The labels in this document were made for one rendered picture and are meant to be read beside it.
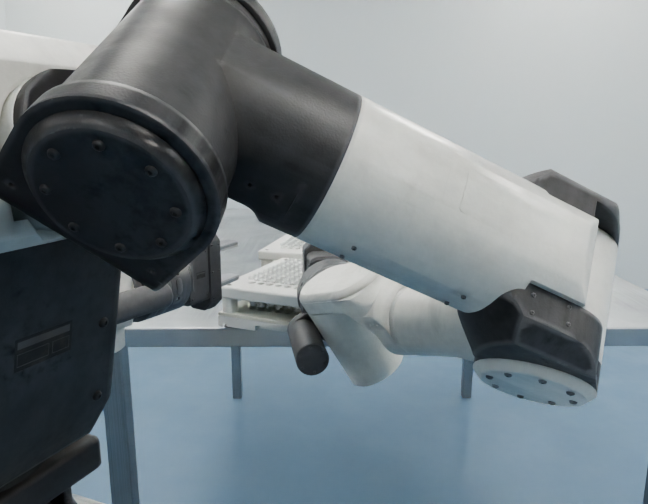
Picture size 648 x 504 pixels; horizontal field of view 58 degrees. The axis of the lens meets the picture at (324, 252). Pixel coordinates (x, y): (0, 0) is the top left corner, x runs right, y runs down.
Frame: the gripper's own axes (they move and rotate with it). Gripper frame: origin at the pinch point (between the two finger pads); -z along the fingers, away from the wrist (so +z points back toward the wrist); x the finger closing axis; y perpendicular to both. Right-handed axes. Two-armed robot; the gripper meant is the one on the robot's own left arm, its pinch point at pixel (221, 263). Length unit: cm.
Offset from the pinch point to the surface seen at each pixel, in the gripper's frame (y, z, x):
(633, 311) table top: 54, -52, 13
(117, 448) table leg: -23.3, 3.6, 37.0
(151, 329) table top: -15.3, 1.0, 13.4
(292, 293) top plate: 7.4, -8.6, 5.8
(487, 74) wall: -69, -369, -59
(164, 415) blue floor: -114, -90, 97
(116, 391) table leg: -22.7, 3.3, 25.8
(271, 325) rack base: 4.2, -7.1, 11.4
